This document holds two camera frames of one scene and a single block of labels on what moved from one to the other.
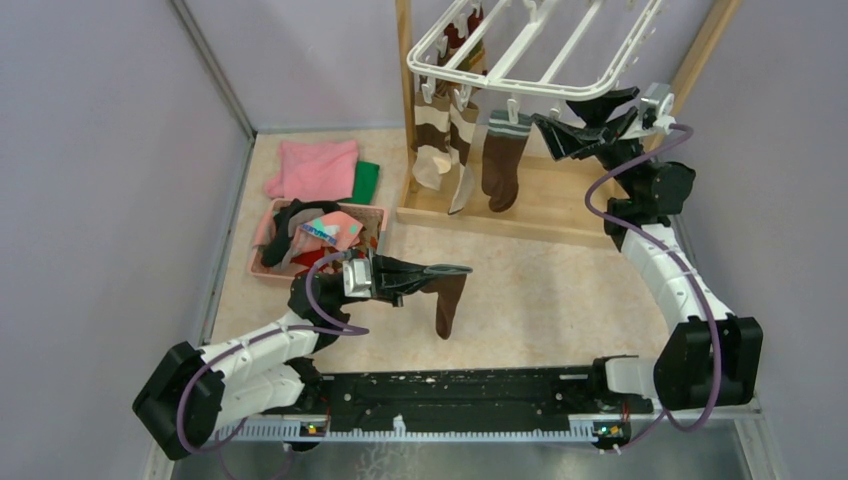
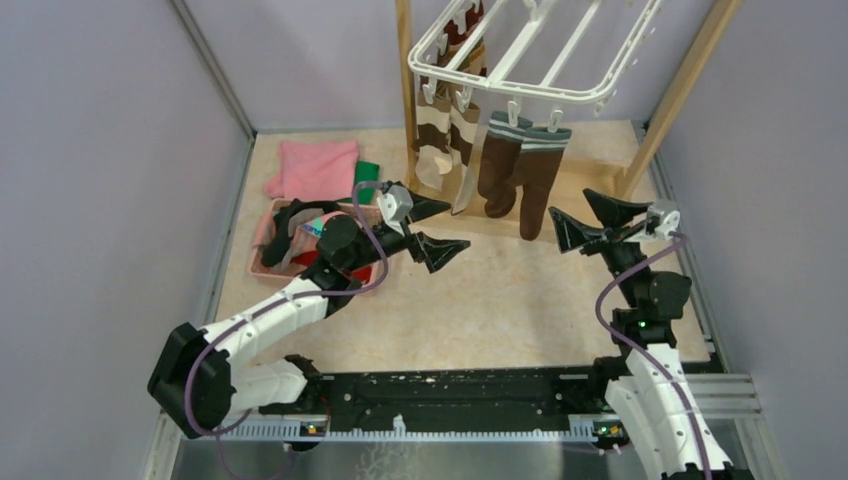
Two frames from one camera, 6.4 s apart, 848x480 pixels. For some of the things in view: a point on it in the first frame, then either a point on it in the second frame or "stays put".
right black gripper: x=564 y=140 to x=613 y=213
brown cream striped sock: x=431 y=149 stays put
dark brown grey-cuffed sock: x=503 y=149 stays put
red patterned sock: x=307 y=259 stays put
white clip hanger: x=532 y=50 stays put
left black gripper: x=393 y=278 to x=435 y=251
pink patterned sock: x=332 y=230 stays put
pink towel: x=315 y=171 stays put
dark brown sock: x=449 y=286 to x=542 y=153
